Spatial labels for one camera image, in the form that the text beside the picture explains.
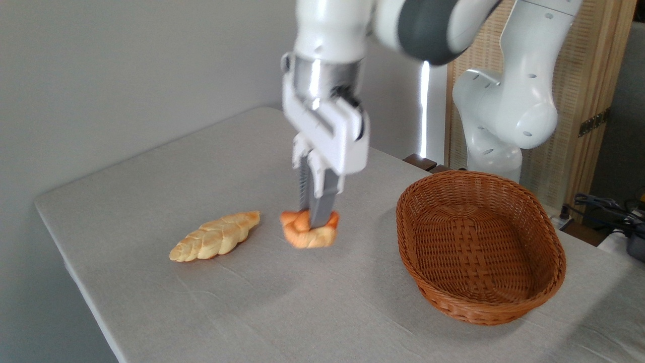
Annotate brown oval wicker basket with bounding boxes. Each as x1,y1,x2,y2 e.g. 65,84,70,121
396,170,567,326

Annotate black cable bundle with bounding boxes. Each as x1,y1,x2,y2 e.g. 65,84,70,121
559,193,645,238

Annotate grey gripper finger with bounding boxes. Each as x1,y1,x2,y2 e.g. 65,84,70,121
293,133,313,212
308,151,346,229

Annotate grey tablecloth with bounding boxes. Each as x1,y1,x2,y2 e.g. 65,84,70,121
34,106,645,363

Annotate dark metal screen hinge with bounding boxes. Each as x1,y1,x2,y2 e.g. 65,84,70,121
578,108,612,138

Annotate long braided bread loaf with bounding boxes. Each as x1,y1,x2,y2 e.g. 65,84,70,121
169,210,261,263

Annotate round orange bread roll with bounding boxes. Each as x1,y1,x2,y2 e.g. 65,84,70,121
280,209,340,250

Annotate dark wooden furniture edge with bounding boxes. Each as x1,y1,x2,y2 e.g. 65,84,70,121
403,153,450,174

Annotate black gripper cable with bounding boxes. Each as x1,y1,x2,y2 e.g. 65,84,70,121
347,95,365,141

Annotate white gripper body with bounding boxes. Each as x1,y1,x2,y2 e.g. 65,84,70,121
281,75,370,176

